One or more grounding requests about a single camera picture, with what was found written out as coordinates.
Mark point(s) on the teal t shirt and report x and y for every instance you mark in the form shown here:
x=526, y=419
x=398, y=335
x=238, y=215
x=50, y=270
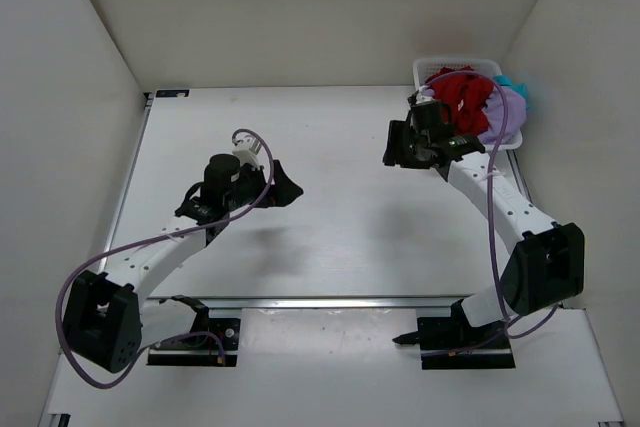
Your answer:
x=520, y=88

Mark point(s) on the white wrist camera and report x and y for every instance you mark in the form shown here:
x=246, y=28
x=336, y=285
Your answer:
x=246, y=149
x=425, y=94

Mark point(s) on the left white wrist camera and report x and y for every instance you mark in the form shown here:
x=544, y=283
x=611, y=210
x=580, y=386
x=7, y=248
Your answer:
x=246, y=149

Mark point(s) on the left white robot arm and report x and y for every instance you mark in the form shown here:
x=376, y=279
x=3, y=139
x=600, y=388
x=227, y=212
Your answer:
x=110, y=317

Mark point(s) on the white plastic basket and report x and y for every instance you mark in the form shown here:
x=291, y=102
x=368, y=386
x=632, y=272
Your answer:
x=425, y=67

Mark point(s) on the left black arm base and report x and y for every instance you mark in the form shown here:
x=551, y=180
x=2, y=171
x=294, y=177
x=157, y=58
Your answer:
x=181, y=331

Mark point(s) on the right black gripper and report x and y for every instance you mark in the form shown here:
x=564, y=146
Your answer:
x=401, y=132

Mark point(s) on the dark blue label sticker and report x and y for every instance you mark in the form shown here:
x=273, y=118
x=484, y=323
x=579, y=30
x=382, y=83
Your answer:
x=172, y=93

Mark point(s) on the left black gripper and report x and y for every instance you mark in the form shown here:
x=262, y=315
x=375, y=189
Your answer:
x=284, y=191

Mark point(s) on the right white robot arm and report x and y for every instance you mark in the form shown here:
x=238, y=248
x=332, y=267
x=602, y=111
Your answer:
x=546, y=263

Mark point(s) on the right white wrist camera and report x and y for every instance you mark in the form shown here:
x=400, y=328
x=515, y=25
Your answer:
x=425, y=94

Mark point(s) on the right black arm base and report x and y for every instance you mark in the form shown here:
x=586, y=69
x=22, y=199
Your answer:
x=445, y=344

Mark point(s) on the red t shirt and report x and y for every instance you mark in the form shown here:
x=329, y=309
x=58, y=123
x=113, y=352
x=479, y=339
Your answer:
x=464, y=98

